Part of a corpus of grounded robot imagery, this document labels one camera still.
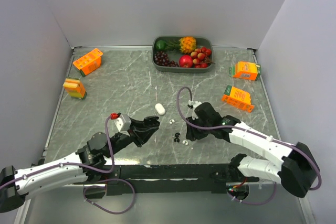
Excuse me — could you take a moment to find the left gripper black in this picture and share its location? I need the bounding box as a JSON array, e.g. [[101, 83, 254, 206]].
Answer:
[[104, 117, 159, 158]]

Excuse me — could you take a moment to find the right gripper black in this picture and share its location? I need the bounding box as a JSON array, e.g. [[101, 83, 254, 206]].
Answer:
[[185, 115, 212, 141]]

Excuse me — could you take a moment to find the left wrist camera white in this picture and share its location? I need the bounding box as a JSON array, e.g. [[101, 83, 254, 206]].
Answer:
[[110, 113, 131, 135]]

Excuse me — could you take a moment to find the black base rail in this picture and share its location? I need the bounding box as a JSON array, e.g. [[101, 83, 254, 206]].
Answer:
[[84, 164, 245, 196]]

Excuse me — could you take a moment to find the grey fruit tray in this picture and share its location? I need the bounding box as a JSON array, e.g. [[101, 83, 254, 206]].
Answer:
[[152, 36, 215, 73]]

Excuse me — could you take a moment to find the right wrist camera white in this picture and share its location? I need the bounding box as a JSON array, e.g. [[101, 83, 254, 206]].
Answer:
[[187, 100, 202, 120]]

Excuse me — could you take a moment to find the orange flat box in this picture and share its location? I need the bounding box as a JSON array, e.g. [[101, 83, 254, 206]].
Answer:
[[222, 85, 255, 113]]

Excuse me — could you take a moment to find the orange pineapple toy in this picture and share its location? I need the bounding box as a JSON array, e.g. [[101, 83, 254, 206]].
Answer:
[[165, 37, 197, 54]]

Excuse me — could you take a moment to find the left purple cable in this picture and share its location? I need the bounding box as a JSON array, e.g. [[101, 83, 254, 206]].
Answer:
[[0, 115, 136, 215]]

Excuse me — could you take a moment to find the red lychee bunch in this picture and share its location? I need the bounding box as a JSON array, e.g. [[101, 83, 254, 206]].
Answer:
[[190, 47, 215, 68]]

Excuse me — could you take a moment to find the dark grape bunch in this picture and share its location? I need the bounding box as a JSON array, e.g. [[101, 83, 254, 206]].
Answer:
[[153, 51, 179, 67]]

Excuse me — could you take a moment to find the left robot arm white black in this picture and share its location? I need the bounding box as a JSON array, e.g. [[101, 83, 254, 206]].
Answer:
[[1, 113, 160, 212]]

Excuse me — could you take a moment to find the orange juice carton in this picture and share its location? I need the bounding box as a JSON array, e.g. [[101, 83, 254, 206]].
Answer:
[[73, 48, 103, 77]]

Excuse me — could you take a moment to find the orange green box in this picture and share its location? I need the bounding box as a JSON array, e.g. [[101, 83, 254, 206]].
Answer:
[[229, 61, 261, 81]]

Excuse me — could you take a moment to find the green lime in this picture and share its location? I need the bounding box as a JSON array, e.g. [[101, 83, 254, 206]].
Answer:
[[155, 40, 166, 51]]

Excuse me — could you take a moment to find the red apple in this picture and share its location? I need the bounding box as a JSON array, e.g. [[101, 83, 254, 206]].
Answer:
[[178, 55, 193, 68]]

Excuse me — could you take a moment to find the orange yellow carton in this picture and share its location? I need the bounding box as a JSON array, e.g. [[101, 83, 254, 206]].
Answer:
[[62, 78, 87, 100]]

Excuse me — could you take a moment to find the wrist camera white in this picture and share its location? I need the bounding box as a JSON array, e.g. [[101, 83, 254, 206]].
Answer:
[[110, 113, 131, 135], [187, 100, 202, 120]]

